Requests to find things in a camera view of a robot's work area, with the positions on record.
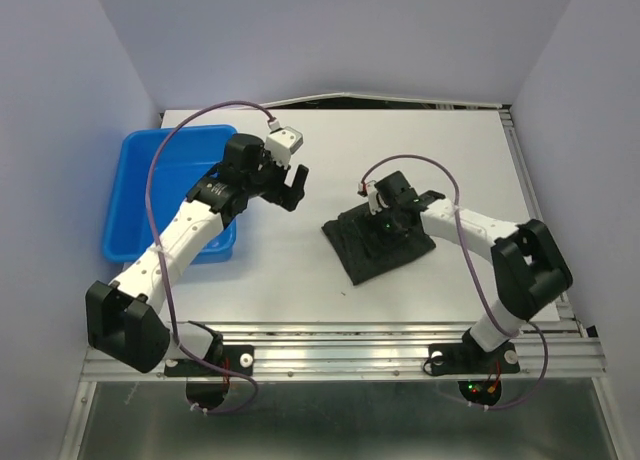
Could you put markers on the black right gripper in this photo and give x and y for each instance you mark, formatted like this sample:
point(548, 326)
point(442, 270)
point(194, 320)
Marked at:
point(387, 238)

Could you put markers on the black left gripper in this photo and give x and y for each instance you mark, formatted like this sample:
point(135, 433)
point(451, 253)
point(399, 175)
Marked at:
point(291, 194)

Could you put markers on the black dotted skirt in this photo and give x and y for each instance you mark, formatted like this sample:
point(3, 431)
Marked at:
point(350, 236)

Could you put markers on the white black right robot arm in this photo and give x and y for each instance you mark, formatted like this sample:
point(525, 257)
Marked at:
point(529, 270)

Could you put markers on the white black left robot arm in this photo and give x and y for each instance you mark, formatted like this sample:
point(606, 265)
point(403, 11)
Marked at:
point(123, 315)

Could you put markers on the blue plastic bin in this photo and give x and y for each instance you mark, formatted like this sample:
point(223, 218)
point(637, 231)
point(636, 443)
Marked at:
point(188, 156)

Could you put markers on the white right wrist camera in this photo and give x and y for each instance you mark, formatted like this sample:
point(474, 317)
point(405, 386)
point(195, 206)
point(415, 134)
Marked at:
point(370, 192)

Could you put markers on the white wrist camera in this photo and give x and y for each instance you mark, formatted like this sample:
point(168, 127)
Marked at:
point(370, 192)
point(282, 143)

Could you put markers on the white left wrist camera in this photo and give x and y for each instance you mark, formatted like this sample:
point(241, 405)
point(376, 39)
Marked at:
point(282, 143)

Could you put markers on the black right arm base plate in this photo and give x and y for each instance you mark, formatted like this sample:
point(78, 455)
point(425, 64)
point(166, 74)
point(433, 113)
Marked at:
point(470, 365)

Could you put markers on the aluminium table edge rail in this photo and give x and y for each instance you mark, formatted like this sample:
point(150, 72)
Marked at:
point(395, 351)

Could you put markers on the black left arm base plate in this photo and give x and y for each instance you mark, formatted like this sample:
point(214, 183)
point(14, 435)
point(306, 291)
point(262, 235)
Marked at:
point(236, 358)

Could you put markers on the right side aluminium rail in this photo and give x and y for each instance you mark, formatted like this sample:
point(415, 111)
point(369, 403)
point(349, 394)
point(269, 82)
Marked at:
point(563, 305)

